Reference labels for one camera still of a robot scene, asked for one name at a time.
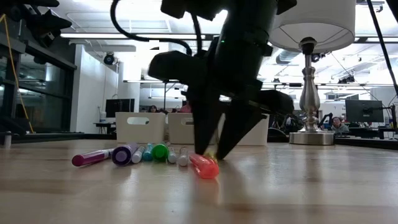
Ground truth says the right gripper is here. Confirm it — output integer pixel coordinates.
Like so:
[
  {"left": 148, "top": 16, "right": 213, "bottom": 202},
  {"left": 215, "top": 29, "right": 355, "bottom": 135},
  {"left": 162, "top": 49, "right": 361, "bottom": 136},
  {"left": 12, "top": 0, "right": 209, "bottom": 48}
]
[{"left": 148, "top": 46, "right": 295, "bottom": 160}]

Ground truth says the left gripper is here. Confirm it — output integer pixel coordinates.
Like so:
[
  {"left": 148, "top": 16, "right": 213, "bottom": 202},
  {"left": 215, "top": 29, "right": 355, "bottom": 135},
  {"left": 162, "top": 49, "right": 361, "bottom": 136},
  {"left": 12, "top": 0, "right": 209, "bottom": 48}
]
[{"left": 24, "top": 11, "right": 73, "bottom": 47}]

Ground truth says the orange highlighter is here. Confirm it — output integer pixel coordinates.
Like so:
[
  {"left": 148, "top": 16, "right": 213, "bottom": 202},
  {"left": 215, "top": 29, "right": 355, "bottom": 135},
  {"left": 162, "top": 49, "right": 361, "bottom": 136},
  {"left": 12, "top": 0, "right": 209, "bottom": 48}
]
[{"left": 188, "top": 152, "right": 220, "bottom": 180}]

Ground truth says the red-capped thin white marker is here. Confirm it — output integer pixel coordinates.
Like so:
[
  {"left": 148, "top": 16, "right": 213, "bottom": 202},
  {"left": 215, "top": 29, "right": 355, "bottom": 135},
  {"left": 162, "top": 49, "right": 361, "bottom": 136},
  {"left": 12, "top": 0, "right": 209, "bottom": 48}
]
[{"left": 177, "top": 146, "right": 190, "bottom": 167}]

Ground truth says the green highlighter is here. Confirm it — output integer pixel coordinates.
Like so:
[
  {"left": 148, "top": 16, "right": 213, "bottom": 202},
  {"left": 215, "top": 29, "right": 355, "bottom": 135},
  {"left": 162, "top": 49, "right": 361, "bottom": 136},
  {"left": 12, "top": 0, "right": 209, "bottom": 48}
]
[{"left": 152, "top": 142, "right": 170, "bottom": 162}]

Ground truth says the teal highlighter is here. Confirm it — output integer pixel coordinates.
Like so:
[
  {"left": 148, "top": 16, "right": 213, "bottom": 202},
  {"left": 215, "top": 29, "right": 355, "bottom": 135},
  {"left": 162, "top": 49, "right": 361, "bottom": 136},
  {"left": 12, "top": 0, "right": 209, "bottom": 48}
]
[{"left": 142, "top": 142, "right": 155, "bottom": 162}]

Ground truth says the black-capped thin marker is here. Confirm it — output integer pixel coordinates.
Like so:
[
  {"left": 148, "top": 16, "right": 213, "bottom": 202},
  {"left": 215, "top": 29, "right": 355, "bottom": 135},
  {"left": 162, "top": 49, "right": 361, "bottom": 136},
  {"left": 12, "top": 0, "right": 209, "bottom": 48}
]
[{"left": 131, "top": 145, "right": 146, "bottom": 164}]

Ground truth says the lavender Sharpie highlighter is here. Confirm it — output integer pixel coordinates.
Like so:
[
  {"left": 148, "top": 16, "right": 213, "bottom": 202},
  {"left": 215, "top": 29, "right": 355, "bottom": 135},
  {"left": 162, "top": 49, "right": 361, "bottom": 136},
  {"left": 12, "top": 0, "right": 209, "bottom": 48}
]
[{"left": 111, "top": 142, "right": 140, "bottom": 167}]

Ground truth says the magenta-capped thin marker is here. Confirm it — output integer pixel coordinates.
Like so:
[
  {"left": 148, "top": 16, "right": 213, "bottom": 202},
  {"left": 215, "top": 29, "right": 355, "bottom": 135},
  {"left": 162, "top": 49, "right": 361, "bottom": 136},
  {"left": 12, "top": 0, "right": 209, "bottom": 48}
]
[{"left": 71, "top": 148, "right": 114, "bottom": 167}]

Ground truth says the white plastic bin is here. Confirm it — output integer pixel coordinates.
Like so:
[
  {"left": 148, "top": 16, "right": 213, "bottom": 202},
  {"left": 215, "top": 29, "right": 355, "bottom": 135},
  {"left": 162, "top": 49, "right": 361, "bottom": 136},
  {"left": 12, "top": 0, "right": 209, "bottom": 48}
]
[
  {"left": 216, "top": 113, "right": 270, "bottom": 147},
  {"left": 115, "top": 111, "right": 167, "bottom": 144},
  {"left": 167, "top": 113, "right": 195, "bottom": 144}
]

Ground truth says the table lamp white shade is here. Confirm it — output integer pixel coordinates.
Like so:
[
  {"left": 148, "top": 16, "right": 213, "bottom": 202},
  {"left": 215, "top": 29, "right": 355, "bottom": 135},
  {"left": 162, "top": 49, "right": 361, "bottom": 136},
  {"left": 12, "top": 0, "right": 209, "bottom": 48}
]
[{"left": 267, "top": 0, "right": 357, "bottom": 146}]

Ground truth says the black computer monitor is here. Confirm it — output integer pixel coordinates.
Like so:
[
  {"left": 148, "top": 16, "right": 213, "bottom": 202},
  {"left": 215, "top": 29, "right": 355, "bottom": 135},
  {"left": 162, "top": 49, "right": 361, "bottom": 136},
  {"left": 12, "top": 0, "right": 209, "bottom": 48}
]
[
  {"left": 104, "top": 98, "right": 136, "bottom": 118},
  {"left": 345, "top": 99, "right": 385, "bottom": 123}
]

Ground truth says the small black desk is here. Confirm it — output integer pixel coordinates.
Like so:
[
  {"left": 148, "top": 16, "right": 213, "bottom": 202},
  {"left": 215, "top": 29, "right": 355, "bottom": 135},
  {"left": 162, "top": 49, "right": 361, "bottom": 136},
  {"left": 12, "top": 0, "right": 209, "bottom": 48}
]
[{"left": 93, "top": 121, "right": 116, "bottom": 135}]

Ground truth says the black ceiling camera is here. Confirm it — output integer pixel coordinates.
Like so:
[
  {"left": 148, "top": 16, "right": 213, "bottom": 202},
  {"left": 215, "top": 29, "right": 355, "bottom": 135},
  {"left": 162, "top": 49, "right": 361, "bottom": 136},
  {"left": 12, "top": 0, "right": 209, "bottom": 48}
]
[{"left": 102, "top": 52, "right": 116, "bottom": 66}]

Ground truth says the yellow hanging cable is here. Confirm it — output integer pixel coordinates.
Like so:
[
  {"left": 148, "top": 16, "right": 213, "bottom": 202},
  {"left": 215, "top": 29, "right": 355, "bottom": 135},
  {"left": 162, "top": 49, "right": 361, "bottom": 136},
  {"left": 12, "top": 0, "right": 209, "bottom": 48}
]
[{"left": 0, "top": 14, "right": 35, "bottom": 134}]

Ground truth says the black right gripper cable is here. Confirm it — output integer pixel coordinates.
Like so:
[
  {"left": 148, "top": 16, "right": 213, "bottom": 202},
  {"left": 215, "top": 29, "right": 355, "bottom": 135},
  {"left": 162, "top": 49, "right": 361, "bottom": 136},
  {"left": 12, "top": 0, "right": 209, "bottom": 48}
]
[{"left": 109, "top": 0, "right": 201, "bottom": 57}]

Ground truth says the white plastic post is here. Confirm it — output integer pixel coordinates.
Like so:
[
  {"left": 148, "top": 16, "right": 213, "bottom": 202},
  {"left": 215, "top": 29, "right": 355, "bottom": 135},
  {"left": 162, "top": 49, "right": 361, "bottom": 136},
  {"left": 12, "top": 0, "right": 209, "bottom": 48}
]
[{"left": 2, "top": 131, "right": 12, "bottom": 149}]

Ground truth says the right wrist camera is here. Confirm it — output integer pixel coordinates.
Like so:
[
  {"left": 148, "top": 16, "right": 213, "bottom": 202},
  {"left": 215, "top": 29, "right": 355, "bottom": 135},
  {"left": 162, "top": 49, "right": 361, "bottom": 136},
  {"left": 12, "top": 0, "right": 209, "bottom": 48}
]
[{"left": 160, "top": 0, "right": 231, "bottom": 21}]

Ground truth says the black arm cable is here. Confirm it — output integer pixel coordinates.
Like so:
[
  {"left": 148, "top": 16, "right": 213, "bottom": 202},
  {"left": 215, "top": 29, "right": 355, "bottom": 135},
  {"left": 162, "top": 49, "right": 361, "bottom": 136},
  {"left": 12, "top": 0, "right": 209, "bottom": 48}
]
[{"left": 366, "top": 0, "right": 398, "bottom": 97}]

